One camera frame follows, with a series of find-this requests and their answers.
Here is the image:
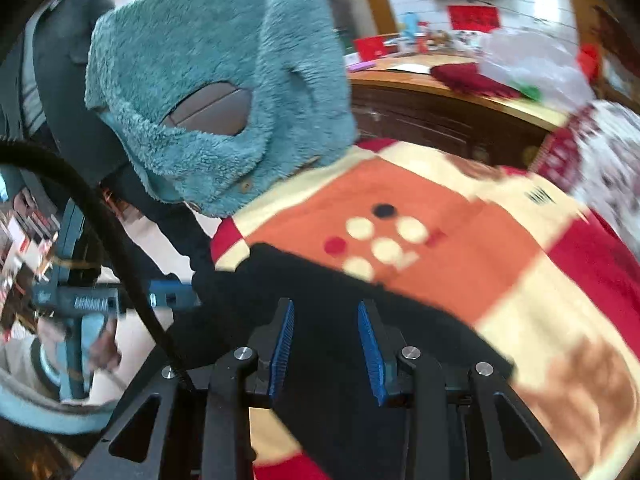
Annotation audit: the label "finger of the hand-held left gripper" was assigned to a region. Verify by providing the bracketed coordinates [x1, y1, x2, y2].
[120, 280, 198, 311]

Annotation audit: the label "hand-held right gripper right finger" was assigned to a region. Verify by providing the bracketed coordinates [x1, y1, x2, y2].
[357, 300, 581, 480]

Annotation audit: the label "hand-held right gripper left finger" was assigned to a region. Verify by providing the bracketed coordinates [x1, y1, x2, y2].
[65, 298, 296, 480]

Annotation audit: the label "black pants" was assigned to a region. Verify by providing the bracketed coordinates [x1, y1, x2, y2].
[165, 242, 516, 480]

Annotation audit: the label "checkered blanket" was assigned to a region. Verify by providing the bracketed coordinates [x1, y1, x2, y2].
[210, 137, 640, 480]

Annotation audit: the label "dark grey coat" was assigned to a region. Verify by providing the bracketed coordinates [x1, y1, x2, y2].
[0, 0, 216, 281]

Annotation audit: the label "teal fleece jacket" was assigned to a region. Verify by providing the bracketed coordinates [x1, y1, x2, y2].
[85, 0, 358, 218]

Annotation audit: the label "dark red knitted cloth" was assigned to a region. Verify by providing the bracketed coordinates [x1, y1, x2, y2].
[431, 62, 523, 101]

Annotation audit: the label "floral red pillow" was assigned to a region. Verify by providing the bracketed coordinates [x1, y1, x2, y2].
[530, 100, 640, 256]

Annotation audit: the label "red box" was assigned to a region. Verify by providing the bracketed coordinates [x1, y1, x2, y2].
[352, 35, 401, 61]

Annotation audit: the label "clear plastic bag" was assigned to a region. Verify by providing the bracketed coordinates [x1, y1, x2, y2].
[480, 27, 596, 106]

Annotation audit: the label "black cable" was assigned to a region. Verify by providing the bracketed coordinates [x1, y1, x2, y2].
[0, 142, 198, 393]

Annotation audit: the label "red wall poster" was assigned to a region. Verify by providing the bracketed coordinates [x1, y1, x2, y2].
[447, 4, 501, 31]

